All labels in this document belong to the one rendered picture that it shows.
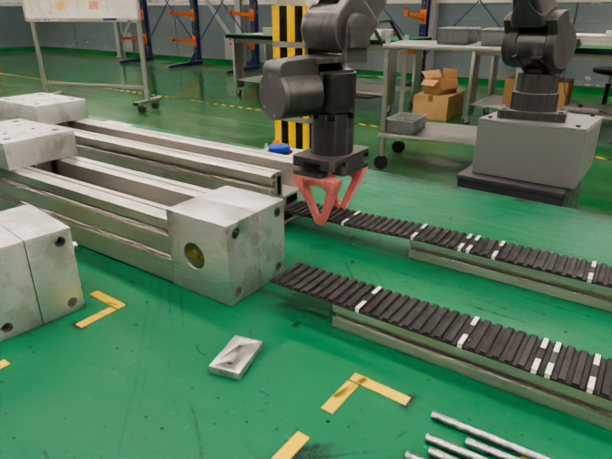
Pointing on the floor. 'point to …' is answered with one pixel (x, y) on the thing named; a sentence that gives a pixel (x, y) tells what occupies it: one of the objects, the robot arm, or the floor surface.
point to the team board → (90, 9)
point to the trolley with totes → (415, 129)
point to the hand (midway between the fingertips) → (330, 213)
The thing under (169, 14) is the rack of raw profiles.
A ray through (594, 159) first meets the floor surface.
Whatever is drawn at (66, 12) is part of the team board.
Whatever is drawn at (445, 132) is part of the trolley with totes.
